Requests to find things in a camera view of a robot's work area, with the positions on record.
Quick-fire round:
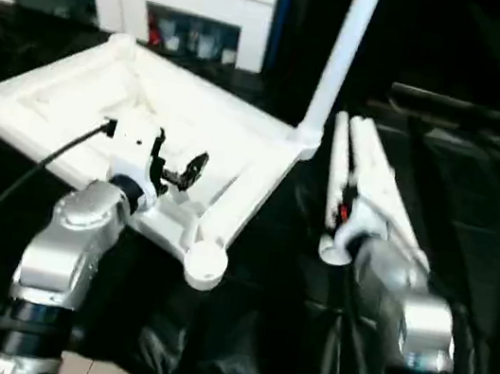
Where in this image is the long black bar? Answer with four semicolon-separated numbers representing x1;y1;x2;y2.
385;80;500;130

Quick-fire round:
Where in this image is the black mat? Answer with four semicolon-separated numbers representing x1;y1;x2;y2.
0;0;500;374

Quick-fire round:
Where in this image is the red packet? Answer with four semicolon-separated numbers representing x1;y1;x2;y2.
145;20;164;47

